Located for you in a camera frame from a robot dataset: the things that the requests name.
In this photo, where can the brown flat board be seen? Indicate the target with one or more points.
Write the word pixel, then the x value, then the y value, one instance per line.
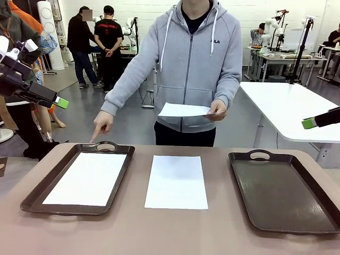
pixel 3 162

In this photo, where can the person in dark green coat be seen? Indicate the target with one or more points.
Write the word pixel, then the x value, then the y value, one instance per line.
pixel 21 27

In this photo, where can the grey round stool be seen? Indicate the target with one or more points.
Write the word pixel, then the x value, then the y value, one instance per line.
pixel 276 78

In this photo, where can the dark brown plastic tray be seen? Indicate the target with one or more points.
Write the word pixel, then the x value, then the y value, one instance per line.
pixel 32 205
pixel 281 196

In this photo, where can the seated person in black top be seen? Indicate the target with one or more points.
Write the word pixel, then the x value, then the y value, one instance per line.
pixel 333 37

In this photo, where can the person's left hand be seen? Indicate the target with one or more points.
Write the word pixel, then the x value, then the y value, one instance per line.
pixel 219 111

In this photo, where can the person in black jacket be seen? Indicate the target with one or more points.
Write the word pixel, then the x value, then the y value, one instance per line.
pixel 77 34

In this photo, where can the black stand pole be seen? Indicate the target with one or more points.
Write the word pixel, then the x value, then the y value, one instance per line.
pixel 301 53

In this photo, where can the person in grey hoodie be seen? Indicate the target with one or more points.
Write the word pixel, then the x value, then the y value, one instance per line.
pixel 191 66

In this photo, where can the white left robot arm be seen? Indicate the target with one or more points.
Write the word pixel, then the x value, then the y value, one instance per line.
pixel 3 47

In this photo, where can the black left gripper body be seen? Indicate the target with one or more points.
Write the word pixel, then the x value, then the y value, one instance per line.
pixel 14 83

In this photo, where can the large white table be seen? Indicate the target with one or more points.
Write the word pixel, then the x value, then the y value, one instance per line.
pixel 287 106

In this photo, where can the person's left forearm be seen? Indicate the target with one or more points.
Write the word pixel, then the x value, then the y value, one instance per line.
pixel 229 90

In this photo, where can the white lab desk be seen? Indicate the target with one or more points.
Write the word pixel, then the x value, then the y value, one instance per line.
pixel 279 57

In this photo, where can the white round stand base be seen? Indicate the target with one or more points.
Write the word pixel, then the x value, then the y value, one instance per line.
pixel 5 135

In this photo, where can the seated person in plaid shirt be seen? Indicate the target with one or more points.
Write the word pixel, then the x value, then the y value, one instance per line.
pixel 257 37

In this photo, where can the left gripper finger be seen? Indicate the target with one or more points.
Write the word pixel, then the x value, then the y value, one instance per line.
pixel 45 93
pixel 29 97

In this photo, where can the white A4 paper sheet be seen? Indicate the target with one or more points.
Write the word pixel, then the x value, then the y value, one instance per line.
pixel 85 178
pixel 183 110
pixel 176 183

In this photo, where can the white tower air conditioner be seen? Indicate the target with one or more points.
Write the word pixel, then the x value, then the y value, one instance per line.
pixel 50 26

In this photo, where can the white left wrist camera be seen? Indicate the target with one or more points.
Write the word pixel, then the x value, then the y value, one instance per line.
pixel 29 45

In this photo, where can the person in red-printed black shirt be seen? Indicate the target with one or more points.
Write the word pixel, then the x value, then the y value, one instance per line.
pixel 107 32

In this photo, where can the person's right forearm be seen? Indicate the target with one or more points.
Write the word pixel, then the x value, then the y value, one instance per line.
pixel 122 90

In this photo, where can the person's right hand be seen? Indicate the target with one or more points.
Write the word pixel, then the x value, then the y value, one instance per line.
pixel 105 122

